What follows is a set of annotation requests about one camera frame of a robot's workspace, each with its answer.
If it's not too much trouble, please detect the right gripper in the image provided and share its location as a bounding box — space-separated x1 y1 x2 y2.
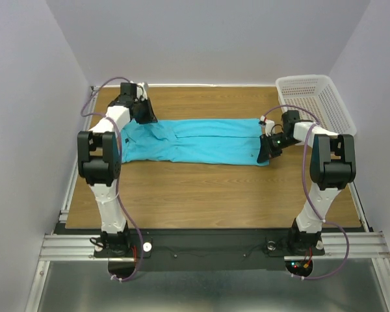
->
257 132 301 163

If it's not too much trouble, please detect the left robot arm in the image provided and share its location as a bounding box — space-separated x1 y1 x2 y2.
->
77 81 157 257

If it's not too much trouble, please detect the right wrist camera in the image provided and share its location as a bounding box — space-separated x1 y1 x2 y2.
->
259 115 275 137

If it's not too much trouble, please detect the left aluminium side rail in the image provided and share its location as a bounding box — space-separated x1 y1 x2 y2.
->
58 86 99 223

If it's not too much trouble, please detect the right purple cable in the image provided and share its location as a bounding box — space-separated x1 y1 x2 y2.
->
259 105 350 280

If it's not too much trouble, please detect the aluminium frame rail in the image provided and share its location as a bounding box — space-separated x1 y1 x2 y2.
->
39 232 390 262

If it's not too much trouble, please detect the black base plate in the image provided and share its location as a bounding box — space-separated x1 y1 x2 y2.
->
92 228 326 272

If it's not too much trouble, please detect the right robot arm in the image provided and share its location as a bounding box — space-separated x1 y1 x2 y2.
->
257 107 356 254

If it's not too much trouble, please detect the turquoise t-shirt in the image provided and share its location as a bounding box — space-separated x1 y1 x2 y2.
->
121 119 269 166

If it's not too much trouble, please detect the white plastic basket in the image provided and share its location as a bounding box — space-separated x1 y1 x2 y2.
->
276 74 357 135

